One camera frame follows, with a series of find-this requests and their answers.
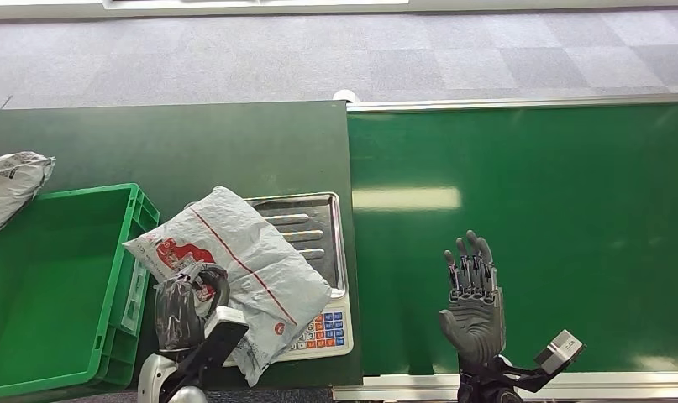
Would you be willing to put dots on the green plastic crate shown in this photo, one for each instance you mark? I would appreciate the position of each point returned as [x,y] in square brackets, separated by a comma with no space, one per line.
[43,278]

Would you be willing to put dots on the white conveyor roller end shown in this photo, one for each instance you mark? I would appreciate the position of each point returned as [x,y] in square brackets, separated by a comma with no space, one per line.
[347,95]

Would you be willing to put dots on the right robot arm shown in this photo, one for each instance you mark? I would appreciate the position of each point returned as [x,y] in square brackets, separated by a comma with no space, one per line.
[483,389]

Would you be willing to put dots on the silver conveyor side rail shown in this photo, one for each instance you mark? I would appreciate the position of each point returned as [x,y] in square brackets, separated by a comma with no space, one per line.
[511,103]
[622,385]

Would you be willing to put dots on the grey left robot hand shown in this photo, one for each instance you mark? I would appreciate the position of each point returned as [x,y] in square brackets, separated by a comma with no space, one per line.
[177,317]

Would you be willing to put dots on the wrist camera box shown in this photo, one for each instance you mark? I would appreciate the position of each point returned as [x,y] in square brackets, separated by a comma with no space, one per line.
[561,350]
[224,325]

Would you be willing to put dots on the grey mailer bag black print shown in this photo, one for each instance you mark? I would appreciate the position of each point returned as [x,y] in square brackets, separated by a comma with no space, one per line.
[7,189]

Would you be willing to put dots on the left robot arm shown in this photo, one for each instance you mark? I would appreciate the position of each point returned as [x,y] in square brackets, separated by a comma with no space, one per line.
[160,378]

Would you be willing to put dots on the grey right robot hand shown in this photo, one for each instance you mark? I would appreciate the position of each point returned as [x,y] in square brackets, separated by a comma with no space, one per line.
[475,325]

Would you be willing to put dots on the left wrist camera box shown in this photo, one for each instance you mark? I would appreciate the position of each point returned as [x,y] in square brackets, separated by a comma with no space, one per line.
[224,325]

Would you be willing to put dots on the white scale with steel tray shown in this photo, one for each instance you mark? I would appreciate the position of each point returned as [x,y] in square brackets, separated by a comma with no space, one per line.
[323,333]

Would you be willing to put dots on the green conveyor belt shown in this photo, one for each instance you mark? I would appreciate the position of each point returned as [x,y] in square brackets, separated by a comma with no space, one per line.
[539,167]

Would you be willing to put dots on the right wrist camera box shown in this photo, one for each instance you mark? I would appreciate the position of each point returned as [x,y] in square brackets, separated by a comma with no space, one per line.
[561,350]

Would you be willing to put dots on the grey mailer bag red print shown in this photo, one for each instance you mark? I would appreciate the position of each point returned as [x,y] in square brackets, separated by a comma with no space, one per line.
[255,261]

